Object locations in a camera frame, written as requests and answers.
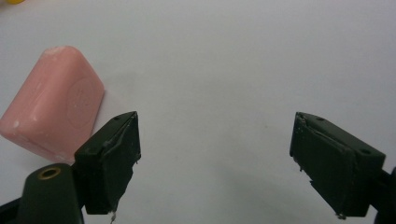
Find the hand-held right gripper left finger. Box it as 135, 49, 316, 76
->
74, 110, 142, 216

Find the pink soap bar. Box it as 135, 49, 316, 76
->
0, 45, 106, 164

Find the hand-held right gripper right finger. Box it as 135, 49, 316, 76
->
289, 111, 387, 217

